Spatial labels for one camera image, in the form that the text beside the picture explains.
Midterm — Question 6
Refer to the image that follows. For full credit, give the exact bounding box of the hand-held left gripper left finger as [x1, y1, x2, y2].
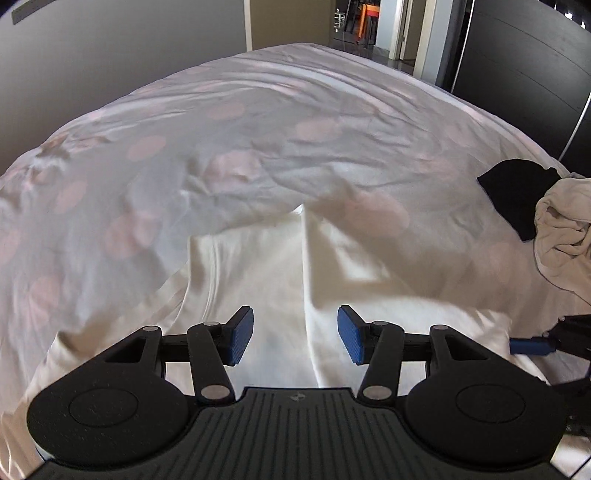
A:
[95, 305, 254, 404]

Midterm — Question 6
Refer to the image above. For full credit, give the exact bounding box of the white door frame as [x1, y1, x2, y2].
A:
[392, 0, 465, 88]

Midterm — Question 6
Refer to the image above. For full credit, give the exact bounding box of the black cloth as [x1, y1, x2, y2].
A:
[477, 158, 561, 242]

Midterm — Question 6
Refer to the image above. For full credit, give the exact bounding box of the dark wardrobe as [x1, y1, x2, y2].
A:
[443, 0, 591, 178]

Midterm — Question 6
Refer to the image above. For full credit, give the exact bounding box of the pink dotted bed duvet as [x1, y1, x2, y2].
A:
[0, 42, 591, 462]

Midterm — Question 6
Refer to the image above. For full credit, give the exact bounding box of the orange chair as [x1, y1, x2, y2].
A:
[355, 2, 382, 35]

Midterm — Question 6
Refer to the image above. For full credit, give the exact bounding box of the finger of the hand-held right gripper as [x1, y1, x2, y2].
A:
[549, 376, 591, 400]
[509, 314, 591, 357]

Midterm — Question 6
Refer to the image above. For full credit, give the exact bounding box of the crumpled cream garment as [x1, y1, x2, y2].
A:
[533, 173, 591, 306]

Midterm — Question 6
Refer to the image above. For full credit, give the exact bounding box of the white t-shirt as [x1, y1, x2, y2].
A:
[32, 203, 552, 398]

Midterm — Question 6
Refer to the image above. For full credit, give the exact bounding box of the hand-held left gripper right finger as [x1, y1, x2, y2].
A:
[337, 305, 498, 407]

